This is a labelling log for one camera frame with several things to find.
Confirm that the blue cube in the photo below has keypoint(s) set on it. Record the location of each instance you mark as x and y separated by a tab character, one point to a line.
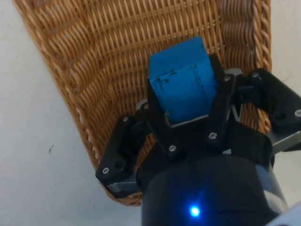
181	80

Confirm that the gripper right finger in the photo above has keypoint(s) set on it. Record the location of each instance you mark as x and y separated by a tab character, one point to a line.
221	113

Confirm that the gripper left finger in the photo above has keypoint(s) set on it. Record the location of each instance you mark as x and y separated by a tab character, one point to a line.
122	150

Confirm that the wicker basket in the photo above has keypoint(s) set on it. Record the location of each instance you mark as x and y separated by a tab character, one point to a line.
105	58

